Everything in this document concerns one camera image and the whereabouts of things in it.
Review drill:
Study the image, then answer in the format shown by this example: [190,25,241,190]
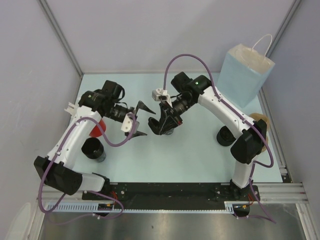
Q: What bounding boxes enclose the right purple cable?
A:
[162,53,277,225]

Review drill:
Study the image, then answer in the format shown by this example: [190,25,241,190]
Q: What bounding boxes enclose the purple cable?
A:
[162,53,277,225]
[37,117,140,225]

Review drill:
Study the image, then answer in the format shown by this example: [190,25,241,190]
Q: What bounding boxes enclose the red straw cup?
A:
[89,119,107,138]

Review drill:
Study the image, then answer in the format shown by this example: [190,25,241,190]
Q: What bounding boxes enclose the brown cardboard cup carrier stack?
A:
[248,112,271,154]

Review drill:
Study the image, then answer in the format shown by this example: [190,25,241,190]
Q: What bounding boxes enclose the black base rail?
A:
[82,181,261,211]

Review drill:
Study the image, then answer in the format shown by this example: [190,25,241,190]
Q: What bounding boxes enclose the single black coffee cup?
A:
[164,128,174,136]

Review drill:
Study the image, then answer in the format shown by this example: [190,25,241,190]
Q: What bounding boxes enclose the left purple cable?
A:
[37,117,140,225]

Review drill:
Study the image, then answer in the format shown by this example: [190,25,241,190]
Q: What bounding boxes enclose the white cable duct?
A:
[53,201,250,215]

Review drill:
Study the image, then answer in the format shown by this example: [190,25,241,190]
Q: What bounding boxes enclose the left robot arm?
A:
[34,80,153,200]

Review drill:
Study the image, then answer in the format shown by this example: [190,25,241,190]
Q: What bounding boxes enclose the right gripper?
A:
[158,94,196,135]

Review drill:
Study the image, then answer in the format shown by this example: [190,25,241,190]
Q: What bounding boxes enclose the black cup left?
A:
[81,137,107,163]

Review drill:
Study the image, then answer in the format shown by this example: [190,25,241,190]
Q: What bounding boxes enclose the light blue paper bag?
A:
[215,43,275,108]

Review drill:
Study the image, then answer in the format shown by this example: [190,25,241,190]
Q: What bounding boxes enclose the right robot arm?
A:
[148,72,268,201]

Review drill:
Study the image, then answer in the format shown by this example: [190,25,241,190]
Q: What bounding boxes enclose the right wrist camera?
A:
[151,88,173,107]

